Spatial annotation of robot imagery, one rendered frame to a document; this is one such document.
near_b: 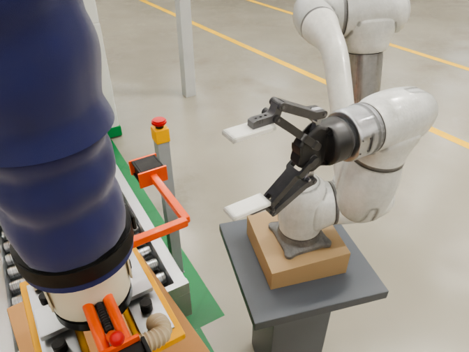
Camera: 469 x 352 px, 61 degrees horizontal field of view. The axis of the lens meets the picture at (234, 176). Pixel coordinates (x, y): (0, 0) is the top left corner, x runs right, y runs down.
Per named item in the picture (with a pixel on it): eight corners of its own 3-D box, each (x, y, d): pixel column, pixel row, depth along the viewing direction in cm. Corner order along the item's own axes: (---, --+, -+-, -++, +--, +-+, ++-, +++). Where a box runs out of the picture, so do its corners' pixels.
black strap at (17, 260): (8, 230, 84) (1, 216, 82) (116, 194, 94) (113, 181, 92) (26, 309, 69) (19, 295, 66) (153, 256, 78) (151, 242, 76)
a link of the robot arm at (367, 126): (378, 163, 68) (353, 174, 66) (340, 140, 74) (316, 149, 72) (391, 115, 63) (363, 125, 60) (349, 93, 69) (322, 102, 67)
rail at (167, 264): (67, 107, 337) (61, 86, 326) (74, 105, 339) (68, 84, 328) (179, 313, 175) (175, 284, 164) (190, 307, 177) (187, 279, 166)
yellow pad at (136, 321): (97, 258, 108) (93, 244, 105) (132, 243, 112) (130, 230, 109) (144, 361, 85) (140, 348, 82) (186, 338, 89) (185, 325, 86)
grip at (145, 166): (130, 174, 121) (128, 160, 118) (157, 165, 125) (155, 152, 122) (140, 188, 115) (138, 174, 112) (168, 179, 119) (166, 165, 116)
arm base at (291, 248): (305, 206, 162) (306, 196, 159) (333, 246, 146) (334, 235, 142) (263, 218, 158) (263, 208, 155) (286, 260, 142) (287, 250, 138)
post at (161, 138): (169, 269, 247) (150, 126, 188) (180, 265, 250) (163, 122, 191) (174, 276, 242) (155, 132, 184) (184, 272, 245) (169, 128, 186)
